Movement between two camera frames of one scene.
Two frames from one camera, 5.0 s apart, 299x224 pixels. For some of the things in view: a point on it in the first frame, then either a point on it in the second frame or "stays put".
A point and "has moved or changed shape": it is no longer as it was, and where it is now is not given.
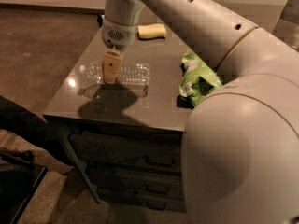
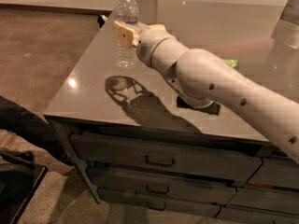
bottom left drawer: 147,202 stays put
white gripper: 119,36 → 147,44
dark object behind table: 100,20 stays put
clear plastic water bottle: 131,73 has moved or changed shape
